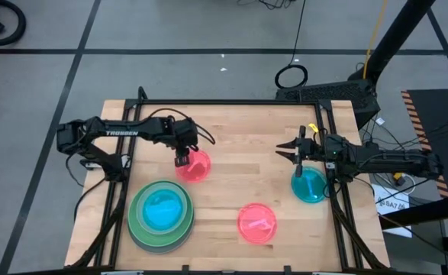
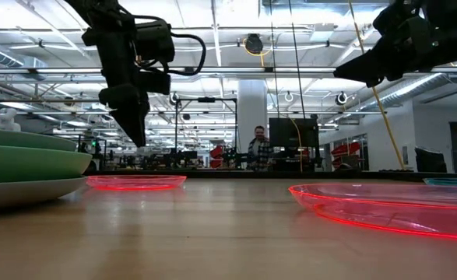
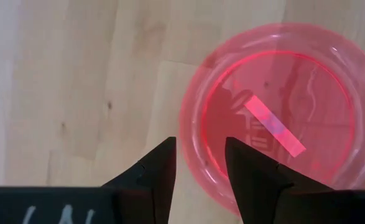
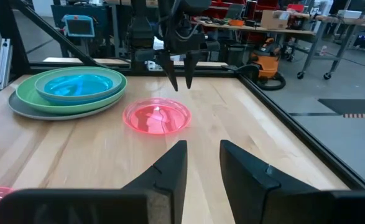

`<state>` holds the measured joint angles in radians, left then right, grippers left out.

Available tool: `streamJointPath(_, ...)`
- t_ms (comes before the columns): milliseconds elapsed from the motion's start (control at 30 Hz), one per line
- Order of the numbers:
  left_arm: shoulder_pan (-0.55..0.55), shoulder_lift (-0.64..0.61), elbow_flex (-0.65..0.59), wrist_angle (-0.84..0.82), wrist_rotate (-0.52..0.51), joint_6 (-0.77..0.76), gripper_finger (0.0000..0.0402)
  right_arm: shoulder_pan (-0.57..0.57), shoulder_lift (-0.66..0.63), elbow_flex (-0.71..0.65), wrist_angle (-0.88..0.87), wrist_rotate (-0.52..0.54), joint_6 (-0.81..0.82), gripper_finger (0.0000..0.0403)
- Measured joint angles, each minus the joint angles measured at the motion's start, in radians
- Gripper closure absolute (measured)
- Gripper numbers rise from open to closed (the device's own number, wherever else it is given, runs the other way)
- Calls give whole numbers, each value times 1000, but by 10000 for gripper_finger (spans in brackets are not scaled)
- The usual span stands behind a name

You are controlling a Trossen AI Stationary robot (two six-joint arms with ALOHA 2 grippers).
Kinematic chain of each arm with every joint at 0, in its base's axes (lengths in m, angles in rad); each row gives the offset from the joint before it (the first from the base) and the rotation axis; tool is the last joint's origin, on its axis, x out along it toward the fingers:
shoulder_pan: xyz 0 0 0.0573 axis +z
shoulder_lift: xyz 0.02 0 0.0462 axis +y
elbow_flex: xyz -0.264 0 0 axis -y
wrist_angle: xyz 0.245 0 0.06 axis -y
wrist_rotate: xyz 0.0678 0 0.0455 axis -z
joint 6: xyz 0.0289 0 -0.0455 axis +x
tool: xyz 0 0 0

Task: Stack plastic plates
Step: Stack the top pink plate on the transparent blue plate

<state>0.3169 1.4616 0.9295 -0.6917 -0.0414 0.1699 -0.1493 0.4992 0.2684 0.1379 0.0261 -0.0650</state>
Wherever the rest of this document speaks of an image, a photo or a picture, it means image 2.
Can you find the black gantry frame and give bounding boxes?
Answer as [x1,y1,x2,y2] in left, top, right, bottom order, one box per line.
[174,96,238,156]

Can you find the white building column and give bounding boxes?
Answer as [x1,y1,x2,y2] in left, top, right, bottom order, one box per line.
[237,79,270,172]

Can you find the large pink transparent plate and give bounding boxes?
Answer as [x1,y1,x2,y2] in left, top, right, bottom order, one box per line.
[288,182,457,241]

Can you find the black office chair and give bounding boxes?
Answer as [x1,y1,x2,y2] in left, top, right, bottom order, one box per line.
[413,145,448,173]

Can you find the overhead light bar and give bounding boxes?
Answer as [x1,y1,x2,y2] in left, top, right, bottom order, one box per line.
[0,65,457,75]

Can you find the teal transparent plastic plate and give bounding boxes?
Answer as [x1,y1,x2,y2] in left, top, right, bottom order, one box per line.
[423,177,457,188]

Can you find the large grey plastic plate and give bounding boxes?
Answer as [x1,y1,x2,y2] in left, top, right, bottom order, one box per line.
[0,175,89,213]

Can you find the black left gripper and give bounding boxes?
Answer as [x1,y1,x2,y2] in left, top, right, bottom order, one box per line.
[82,29,171,148]

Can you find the person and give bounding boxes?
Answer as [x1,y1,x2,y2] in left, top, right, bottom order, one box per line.
[247,124,275,172]

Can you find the small red transparent plate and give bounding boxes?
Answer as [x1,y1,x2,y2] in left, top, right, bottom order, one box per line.
[86,174,188,192]

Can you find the silver ventilation duct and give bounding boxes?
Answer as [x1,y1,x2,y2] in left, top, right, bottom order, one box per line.
[360,72,447,110]

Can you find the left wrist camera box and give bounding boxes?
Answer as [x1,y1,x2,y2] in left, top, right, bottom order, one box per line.
[134,19,176,65]

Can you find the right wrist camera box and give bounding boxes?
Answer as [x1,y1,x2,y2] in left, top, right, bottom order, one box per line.
[372,0,424,40]

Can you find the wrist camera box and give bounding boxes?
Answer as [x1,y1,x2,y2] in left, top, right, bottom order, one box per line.
[372,0,424,40]
[134,19,176,65]

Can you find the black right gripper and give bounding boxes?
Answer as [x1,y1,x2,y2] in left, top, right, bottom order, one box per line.
[333,17,439,88]

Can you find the black monitor screen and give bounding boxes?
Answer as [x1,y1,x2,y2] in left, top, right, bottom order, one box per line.
[269,117,320,148]

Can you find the black hanging cable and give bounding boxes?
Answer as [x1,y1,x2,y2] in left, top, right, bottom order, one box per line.
[269,21,281,118]
[288,0,307,120]

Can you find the yellow hanging cable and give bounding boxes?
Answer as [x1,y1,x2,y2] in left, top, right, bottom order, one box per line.
[347,0,406,171]

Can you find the black camera cable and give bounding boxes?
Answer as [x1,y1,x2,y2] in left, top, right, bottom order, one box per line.
[134,14,208,77]

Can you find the black ceiling cable reel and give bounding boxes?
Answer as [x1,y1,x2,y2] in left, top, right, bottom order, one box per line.
[243,33,266,56]

